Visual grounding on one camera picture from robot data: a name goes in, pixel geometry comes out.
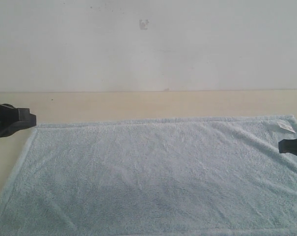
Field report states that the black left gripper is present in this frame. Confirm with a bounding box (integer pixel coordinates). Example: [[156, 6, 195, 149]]
[[0, 104, 36, 138]]

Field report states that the light blue terry towel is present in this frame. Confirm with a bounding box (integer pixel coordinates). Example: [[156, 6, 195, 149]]
[[0, 115, 297, 236]]

